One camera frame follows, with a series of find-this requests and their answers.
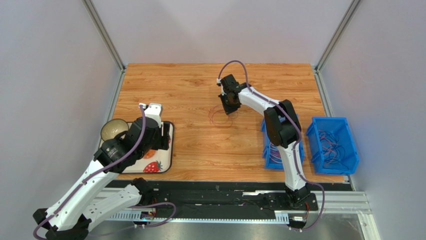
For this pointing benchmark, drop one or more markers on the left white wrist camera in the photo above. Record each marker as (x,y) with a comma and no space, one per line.
(153,111)

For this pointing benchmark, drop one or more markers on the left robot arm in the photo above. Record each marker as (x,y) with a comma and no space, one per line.
(75,215)

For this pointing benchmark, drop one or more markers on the strawberry print tray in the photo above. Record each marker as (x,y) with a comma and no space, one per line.
(160,163)

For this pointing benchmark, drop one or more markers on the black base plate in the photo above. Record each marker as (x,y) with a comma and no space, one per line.
(221,200)

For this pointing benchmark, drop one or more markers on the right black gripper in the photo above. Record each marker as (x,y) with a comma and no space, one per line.
(230,101)

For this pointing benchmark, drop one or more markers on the aluminium frame rail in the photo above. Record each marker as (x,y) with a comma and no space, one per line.
(332,202)

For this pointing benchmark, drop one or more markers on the orange plastic cup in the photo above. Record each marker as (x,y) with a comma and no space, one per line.
(149,154)

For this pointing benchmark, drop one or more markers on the right blue plastic bin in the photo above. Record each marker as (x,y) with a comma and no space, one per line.
(332,147)

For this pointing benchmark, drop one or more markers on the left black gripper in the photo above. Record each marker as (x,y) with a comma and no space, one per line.
(164,139)

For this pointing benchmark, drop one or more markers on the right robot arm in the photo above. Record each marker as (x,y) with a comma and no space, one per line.
(282,127)

